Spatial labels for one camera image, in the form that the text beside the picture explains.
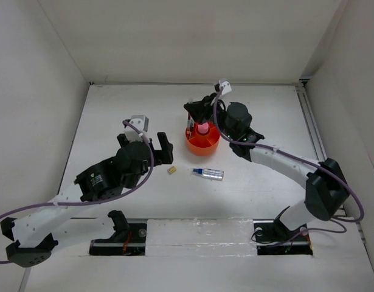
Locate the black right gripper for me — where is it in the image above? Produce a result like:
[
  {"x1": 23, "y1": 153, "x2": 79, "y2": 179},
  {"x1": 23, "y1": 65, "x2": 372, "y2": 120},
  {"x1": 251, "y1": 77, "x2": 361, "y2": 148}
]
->
[{"x1": 184, "y1": 92, "x2": 236, "y2": 140}]

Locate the pink cap glue bottle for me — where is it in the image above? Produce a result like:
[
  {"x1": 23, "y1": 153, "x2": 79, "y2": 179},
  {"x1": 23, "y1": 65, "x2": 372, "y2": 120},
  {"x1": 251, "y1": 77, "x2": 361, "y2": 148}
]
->
[{"x1": 196, "y1": 122, "x2": 210, "y2": 135}]

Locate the yellow deli eraser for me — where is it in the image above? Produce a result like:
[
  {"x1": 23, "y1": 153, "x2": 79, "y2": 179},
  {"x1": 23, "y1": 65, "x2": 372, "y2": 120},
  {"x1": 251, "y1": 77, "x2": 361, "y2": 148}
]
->
[{"x1": 167, "y1": 166, "x2": 176, "y2": 175}]

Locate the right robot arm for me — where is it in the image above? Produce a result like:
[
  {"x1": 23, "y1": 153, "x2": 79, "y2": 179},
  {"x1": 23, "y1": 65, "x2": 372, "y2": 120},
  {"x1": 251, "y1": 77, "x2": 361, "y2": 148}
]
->
[{"x1": 183, "y1": 92, "x2": 349, "y2": 241}]

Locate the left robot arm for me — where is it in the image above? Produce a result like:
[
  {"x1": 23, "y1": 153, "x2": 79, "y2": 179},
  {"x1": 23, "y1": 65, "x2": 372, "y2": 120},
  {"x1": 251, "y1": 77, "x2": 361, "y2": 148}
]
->
[{"x1": 0, "y1": 132, "x2": 173, "y2": 268}]

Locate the orange round divided organizer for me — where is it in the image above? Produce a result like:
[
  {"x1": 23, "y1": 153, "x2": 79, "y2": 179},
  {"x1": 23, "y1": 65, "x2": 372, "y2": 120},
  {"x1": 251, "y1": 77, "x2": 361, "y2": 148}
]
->
[{"x1": 185, "y1": 122, "x2": 220, "y2": 156}]

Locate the blue cap clear glue bottle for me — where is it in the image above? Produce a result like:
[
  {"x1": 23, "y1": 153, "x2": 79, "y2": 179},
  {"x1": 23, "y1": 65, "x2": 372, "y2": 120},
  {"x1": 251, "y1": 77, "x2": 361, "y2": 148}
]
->
[{"x1": 192, "y1": 168, "x2": 224, "y2": 181}]

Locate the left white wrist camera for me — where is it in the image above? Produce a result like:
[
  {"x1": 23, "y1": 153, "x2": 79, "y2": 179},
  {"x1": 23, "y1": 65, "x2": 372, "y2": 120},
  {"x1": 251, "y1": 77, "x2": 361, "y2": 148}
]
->
[{"x1": 122, "y1": 115, "x2": 149, "y2": 142}]

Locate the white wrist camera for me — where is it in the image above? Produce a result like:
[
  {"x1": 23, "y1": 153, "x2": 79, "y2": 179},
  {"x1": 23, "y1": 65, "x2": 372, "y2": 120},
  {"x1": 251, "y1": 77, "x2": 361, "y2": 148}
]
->
[
  {"x1": 214, "y1": 78, "x2": 232, "y2": 95},
  {"x1": 122, "y1": 115, "x2": 149, "y2": 142}
]

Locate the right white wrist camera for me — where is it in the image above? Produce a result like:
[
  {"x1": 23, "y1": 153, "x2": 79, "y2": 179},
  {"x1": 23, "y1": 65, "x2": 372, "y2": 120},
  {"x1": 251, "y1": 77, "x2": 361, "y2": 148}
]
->
[{"x1": 214, "y1": 78, "x2": 232, "y2": 95}]

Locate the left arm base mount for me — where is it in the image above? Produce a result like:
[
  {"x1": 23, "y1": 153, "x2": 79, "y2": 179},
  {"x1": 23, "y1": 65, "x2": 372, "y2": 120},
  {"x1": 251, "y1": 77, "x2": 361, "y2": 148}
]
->
[{"x1": 89, "y1": 210, "x2": 147, "y2": 256}]

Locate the aluminium rail right side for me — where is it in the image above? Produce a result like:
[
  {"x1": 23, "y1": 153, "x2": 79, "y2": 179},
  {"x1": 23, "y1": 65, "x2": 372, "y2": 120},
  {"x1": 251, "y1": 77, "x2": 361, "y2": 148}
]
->
[{"x1": 294, "y1": 80, "x2": 326, "y2": 159}]

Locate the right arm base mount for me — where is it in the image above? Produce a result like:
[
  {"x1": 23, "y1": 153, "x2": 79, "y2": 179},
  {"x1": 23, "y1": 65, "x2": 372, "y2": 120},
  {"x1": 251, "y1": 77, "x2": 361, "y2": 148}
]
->
[{"x1": 251, "y1": 207, "x2": 313, "y2": 256}]

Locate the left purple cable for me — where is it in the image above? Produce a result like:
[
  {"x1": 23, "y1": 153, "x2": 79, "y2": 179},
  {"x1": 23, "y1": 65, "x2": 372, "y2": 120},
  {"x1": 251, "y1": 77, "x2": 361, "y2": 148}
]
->
[{"x1": 0, "y1": 120, "x2": 154, "y2": 265}]

